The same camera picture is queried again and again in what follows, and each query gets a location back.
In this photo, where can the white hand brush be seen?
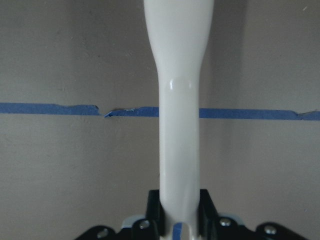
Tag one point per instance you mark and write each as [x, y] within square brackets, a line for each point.
[178, 32]

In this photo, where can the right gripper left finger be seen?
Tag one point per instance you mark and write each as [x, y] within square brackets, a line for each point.
[151, 227]

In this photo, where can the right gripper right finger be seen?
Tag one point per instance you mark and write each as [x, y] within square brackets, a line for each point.
[213, 226]

